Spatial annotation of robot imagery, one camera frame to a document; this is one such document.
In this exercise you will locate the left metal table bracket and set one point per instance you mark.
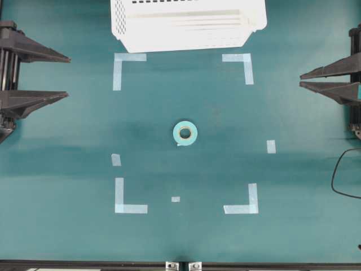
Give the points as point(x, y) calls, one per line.
point(171, 266)

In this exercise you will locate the metal table bracket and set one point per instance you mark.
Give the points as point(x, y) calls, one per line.
point(171, 266)
point(195, 266)

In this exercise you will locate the white perforated plastic basket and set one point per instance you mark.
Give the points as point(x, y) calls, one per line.
point(164, 25)

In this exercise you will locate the light blue tape roll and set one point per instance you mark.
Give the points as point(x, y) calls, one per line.
point(185, 133)

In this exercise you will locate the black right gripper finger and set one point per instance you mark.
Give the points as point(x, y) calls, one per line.
point(342, 92)
point(345, 66)

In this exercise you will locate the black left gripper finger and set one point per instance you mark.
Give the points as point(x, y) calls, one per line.
point(18, 104)
point(29, 50)

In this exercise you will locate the right metal table bracket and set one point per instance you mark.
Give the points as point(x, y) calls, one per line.
point(195, 266)

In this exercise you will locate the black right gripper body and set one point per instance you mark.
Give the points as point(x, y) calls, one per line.
point(354, 123)

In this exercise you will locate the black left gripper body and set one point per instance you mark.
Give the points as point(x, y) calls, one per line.
point(9, 77)

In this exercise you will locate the bottom small tape piece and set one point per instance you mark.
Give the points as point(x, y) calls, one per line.
point(175, 199)

